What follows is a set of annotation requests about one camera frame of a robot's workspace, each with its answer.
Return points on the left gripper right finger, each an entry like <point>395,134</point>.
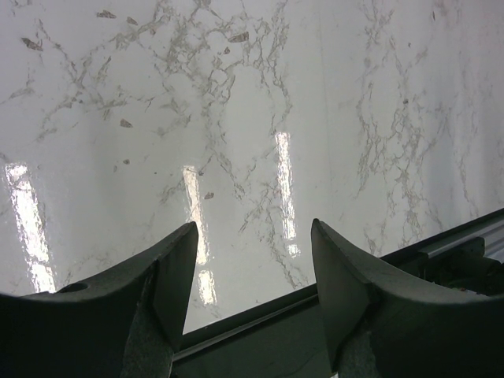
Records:
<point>433,309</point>

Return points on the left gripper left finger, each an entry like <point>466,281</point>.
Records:
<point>126,321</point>

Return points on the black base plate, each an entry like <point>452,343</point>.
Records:
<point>281,338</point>

